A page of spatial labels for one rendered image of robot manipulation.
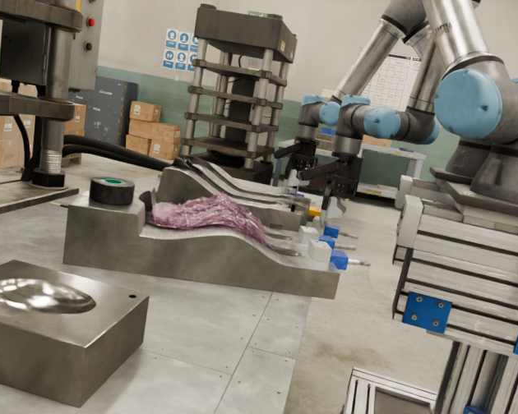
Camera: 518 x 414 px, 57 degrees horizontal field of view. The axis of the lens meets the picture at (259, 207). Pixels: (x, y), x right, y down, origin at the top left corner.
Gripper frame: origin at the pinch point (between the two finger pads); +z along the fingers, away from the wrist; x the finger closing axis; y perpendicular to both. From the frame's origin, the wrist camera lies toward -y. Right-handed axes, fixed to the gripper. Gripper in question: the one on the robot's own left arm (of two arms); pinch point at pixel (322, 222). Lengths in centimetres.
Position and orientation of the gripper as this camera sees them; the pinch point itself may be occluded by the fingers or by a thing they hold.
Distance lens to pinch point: 134.7
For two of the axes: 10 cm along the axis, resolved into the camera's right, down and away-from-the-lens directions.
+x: 2.8, -1.5, 9.5
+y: 9.4, 2.3, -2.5
